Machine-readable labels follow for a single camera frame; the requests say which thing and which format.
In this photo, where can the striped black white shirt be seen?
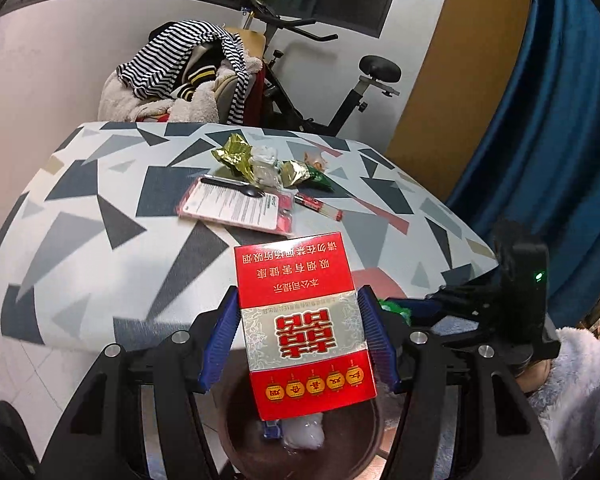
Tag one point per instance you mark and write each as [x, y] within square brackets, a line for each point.
[153, 71]

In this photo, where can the black yellow striped garment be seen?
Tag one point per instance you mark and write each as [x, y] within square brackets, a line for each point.
[202, 66]

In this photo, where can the person hand holding gripper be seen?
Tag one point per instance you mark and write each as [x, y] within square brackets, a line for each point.
[534, 376]

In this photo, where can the red blister card package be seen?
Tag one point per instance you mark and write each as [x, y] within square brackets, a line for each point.
[240, 204]

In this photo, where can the red white stick packet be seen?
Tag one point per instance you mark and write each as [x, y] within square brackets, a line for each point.
[318, 206]

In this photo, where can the brown round trash bin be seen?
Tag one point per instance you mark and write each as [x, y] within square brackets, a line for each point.
[337, 444]

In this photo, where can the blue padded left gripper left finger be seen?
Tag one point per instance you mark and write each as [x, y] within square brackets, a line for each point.
[220, 340]

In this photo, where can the blue curtain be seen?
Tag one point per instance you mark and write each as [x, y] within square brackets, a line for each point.
[539, 161]

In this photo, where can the gold green snack wrapper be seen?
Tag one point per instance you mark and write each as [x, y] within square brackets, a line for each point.
[293, 173]

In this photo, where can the geometric patterned tablecloth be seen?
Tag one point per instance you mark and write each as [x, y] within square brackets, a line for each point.
[94, 252]

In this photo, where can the wooden chair back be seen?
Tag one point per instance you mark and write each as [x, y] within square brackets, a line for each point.
[253, 42]

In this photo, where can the small blue item in bin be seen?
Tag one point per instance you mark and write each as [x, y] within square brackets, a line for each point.
[272, 430]

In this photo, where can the white tissue in bin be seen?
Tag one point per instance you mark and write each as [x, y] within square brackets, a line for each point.
[304, 432]

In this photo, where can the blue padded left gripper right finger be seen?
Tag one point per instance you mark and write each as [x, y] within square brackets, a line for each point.
[381, 348]

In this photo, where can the clear crumpled plastic wrap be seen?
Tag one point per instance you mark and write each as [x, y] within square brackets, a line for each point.
[264, 165]

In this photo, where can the red cigarette box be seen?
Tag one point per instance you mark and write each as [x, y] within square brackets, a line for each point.
[303, 329]

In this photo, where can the gold foil wrapper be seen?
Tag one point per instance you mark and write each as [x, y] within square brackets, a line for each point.
[236, 154]

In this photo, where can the small orange candy wrapper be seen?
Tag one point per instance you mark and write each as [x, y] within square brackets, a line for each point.
[315, 160]

